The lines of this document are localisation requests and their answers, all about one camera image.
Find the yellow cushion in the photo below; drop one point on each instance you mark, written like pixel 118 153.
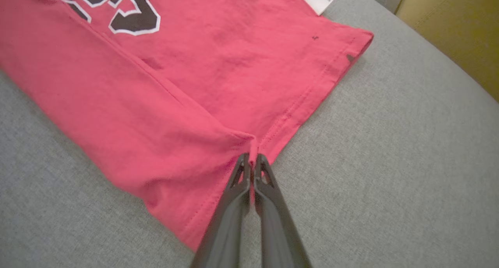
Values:
pixel 460 34

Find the grey sofa seat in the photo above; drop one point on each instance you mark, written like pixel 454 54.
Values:
pixel 390 162

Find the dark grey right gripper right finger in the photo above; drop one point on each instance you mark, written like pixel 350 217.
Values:
pixel 276 229

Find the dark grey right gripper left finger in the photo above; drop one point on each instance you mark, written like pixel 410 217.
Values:
pixel 226 229

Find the red t-shirt with white label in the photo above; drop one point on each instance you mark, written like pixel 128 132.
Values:
pixel 195 84

